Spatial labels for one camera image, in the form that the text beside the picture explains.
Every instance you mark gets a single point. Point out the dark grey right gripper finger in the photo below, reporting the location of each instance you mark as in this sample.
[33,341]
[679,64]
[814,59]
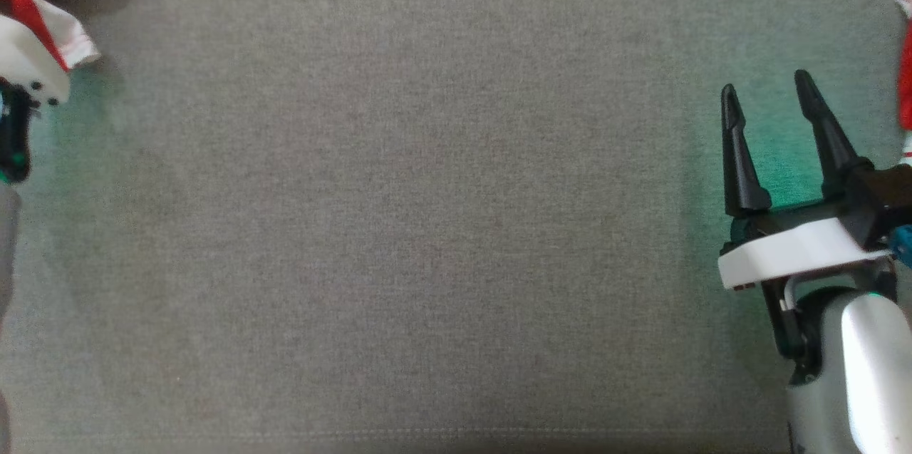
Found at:
[741,162]
[826,133]

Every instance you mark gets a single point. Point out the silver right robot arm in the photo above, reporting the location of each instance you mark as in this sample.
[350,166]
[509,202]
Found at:
[855,368]

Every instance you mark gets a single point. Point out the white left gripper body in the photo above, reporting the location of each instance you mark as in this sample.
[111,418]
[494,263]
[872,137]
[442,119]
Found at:
[28,73]

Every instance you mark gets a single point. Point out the red white numbered jersey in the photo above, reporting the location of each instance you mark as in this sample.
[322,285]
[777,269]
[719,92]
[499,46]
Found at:
[906,69]

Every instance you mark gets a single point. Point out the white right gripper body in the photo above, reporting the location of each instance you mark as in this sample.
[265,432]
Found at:
[791,247]

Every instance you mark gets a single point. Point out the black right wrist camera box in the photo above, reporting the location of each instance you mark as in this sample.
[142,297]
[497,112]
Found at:
[883,201]

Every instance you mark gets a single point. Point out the red shorts with white stripe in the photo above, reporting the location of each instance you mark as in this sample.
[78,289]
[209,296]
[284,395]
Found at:
[32,12]

